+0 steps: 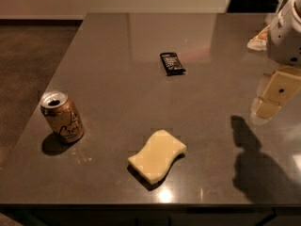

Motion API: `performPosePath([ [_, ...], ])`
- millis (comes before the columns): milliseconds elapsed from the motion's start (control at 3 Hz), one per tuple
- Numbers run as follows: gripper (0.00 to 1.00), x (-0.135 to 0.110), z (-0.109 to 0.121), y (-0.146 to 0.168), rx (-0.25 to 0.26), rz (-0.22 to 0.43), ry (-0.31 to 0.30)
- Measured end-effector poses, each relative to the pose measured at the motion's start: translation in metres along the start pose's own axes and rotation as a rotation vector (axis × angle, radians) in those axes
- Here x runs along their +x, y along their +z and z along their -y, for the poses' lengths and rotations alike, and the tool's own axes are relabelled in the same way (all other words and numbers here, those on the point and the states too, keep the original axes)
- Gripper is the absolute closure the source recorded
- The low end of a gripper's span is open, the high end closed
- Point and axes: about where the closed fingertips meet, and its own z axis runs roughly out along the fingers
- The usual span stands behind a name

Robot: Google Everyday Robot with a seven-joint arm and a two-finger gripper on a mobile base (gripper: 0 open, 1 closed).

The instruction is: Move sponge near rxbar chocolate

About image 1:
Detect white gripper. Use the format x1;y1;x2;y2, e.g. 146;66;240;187
247;0;301;125

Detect yellow sponge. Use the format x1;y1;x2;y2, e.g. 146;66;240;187
128;130;187;185

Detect black rxbar chocolate bar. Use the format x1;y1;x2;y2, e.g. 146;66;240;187
160;52;186;75

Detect orange LaCroix soda can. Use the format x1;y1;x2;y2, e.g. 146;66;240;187
40;90;84;144

